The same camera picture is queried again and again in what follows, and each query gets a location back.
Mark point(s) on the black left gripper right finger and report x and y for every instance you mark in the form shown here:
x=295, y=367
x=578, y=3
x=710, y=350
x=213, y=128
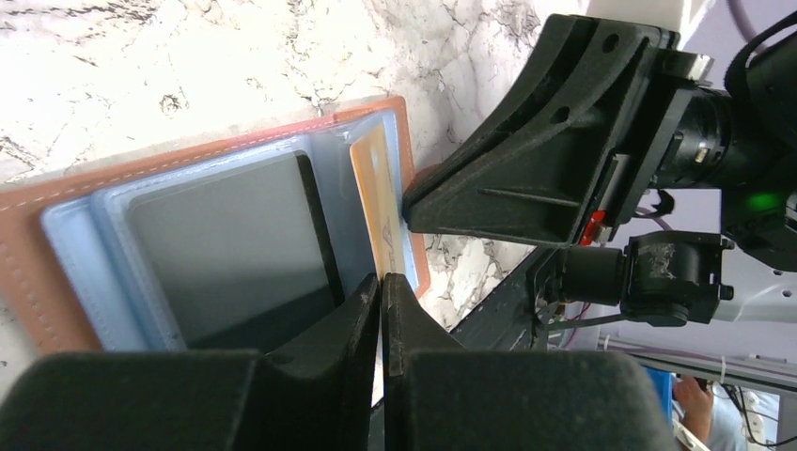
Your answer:
x=439, y=395

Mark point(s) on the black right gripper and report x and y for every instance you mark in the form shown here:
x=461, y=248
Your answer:
x=534, y=171

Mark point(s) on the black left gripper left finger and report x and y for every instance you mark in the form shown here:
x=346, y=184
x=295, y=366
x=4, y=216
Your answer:
x=313, y=393

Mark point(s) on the dark card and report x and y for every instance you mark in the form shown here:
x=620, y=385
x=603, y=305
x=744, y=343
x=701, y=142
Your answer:
x=243, y=257

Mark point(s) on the brown leather card holder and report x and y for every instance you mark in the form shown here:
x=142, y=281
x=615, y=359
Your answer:
x=69, y=267

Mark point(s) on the yellow card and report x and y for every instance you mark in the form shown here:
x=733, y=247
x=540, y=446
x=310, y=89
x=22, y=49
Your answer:
x=370, y=163

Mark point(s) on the bystander hand in background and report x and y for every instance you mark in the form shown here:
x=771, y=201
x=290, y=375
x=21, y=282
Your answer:
x=696, y=404

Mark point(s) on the blue plastic box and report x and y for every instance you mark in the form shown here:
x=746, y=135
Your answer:
x=663, y=384

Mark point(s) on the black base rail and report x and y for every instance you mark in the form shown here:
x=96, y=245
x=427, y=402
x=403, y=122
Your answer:
x=506, y=318

